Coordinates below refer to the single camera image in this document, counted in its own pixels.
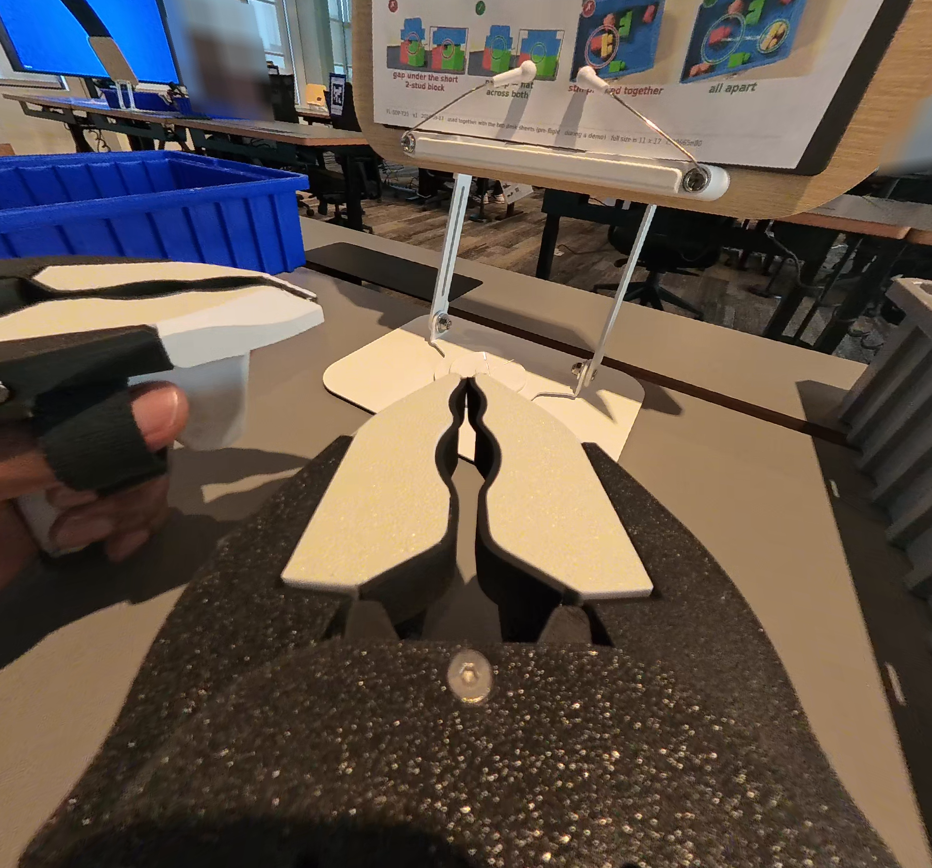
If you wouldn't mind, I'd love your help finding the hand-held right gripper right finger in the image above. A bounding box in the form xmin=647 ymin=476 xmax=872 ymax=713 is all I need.
xmin=469 ymin=375 xmax=654 ymax=625

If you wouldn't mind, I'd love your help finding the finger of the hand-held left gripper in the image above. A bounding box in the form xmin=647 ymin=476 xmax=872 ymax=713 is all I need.
xmin=0 ymin=289 xmax=326 ymax=451
xmin=29 ymin=263 xmax=318 ymax=304

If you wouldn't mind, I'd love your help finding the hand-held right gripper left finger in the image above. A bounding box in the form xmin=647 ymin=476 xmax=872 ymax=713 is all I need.
xmin=280 ymin=375 xmax=476 ymax=621

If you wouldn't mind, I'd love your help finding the large blue plastic bin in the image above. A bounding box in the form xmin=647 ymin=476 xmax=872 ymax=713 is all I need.
xmin=0 ymin=149 xmax=310 ymax=275

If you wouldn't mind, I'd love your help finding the white instruction board stand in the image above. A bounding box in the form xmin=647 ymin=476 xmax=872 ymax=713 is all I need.
xmin=322 ymin=0 xmax=932 ymax=463

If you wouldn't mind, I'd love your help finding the small blue plastic bin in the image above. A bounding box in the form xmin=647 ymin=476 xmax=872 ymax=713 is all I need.
xmin=102 ymin=87 xmax=194 ymax=115

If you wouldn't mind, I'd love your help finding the long wooden top desk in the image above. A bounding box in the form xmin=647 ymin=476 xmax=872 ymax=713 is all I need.
xmin=0 ymin=91 xmax=376 ymax=228

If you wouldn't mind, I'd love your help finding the black backed document stand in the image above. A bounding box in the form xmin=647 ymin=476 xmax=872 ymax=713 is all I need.
xmin=50 ymin=0 xmax=141 ymax=110

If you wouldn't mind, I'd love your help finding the blue screen monitor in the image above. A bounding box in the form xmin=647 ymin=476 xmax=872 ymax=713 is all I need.
xmin=0 ymin=0 xmax=183 ymax=86

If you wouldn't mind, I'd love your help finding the black office chair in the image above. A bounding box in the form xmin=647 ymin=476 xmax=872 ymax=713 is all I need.
xmin=604 ymin=223 xmax=722 ymax=319

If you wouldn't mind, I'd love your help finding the printed instruction sheet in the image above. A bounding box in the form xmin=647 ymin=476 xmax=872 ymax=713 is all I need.
xmin=371 ymin=0 xmax=922 ymax=171

